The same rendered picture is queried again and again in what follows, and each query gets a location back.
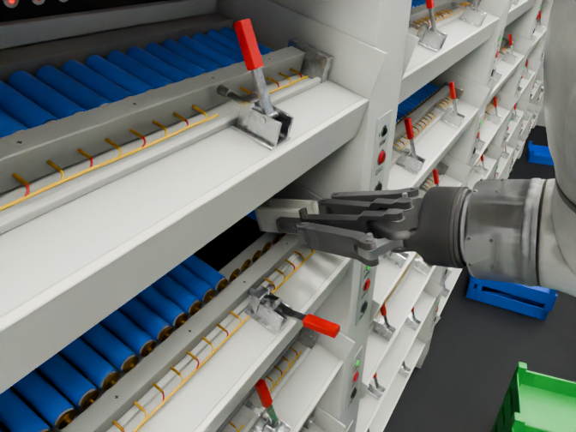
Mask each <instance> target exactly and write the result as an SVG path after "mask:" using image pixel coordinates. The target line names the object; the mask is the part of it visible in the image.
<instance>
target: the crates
mask: <svg viewBox="0 0 576 432"><path fill-rule="evenodd" d="M526 154H527V159H528V162H531V163H537V164H543V165H554V161H553V159H552V157H551V154H550V151H549V147H546V146H539V145H532V141H529V144H528V147H527V149H526ZM468 273H469V271H468ZM469 277H470V283H469V286H468V290H467V292H466V296H465V297H468V298H470V299H473V300H477V301H479V302H483V303H487V304H491V305H494V306H496V307H500V308H503V309H508V310H511V311H513V312H517V313H520V314H522V315H528V316H530V317H534V318H537V319H539V320H543V321H545V319H546V317H547V314H548V312H549V311H552V308H553V307H554V304H555V300H556V298H557V294H556V290H553V289H549V288H544V287H540V286H532V287H531V286H525V285H521V284H514V283H508V282H500V281H494V280H486V279H476V278H474V277H472V276H471V274H470V273H469Z"/></svg>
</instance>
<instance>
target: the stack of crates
mask: <svg viewBox="0 0 576 432"><path fill-rule="evenodd" d="M514 412H518V413H521V414H525V423H528V424H531V425H535V426H538V427H541V428H544V429H549V430H553V431H555V432H576V382H572V381H566V380H562V379H559V378H556V377H553V376H549V375H543V374H539V373H536V372H532V371H529V370H527V365H526V363H522V362H518V365H517V367H516V370H515V371H514V374H513V378H512V380H511V382H510V385H509V387H508V390H507V393H506V395H505V398H504V400H503V402H502V405H501V408H500V410H499V412H498V415H497V418H496V420H495V423H494V426H493V428H492V430H491V432H506V431H507V427H508V424H509V423H510V421H511V419H512V416H513V414H514Z"/></svg>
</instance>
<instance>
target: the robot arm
mask: <svg viewBox="0 0 576 432"><path fill-rule="evenodd" d="M543 106H544V117H545V125H546V132H547V139H548V145H549V151H550V154H551V157H552V159H553V161H554V166H555V179H547V180H546V179H541V178H532V179H504V178H502V179H483V178H481V179H480V180H479V181H477V182H476V183H475V185H474V186H473V188H472V190H471V189H469V188H468V187H455V186H434V187H431V188H430V189H428V190H427V192H426V193H425V194H424V196H423V198H419V191H418V187H410V188H405V189H392V190H373V191H353V192H335V193H332V194H331V197H332V198H331V199H327V198H324V199H321V200H319V201H312V200H294V199H277V198H269V199H268V200H267V206H268V207H257V208H256V209H255V216H256V218H257V222H258V226H259V229H260V231H267V232H278V233H289V234H298V236H299V239H300V243H301V246H302V247H304V248H307V249H314V250H318V251H321V252H326V253H329V254H333V255H340V256H344V257H348V258H352V259H355V260H358V261H360V262H362V263H363V264H365V265H366V266H368V267H375V266H377V265H379V258H378V256H379V255H383V254H385V253H386V252H388V251H391V252H394V253H403V252H416V253H418V254H419V255H420V256H421V257H422V259H423V261H424V262H425V263H427V264H429V265H431V266H439V267H453V268H464V267H466V266H467V268H468V271H469V273H470V274H471V276H472V277H474V278H476V279H486V280H494V281H500V282H508V283H514V284H521V285H525V286H531V287H532V286H540V287H544V288H549V289H553V290H557V291H561V292H565V293H567V294H569V295H572V296H574V297H576V0H554V1H553V4H552V7H551V10H550V14H549V21H548V26H547V31H546V36H545V42H544V55H543Z"/></svg>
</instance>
